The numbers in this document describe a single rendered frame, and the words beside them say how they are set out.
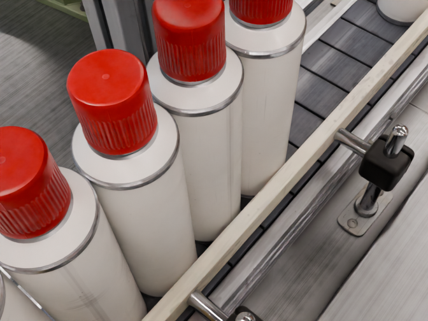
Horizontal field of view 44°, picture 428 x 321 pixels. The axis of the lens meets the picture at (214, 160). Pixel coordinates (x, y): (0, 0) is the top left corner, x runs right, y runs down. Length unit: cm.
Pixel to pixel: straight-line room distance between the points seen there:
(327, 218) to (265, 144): 14
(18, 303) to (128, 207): 6
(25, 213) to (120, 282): 10
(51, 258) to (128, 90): 8
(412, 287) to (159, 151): 23
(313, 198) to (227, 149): 14
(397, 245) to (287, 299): 10
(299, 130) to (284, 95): 14
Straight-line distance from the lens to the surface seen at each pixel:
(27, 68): 61
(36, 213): 21
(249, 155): 36
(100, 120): 22
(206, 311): 35
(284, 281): 44
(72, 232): 23
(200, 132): 27
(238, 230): 36
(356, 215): 47
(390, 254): 41
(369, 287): 40
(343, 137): 42
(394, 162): 40
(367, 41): 53
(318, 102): 47
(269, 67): 29
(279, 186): 38
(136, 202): 25
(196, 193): 33
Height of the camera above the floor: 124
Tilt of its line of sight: 57 degrees down
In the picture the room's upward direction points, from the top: 3 degrees counter-clockwise
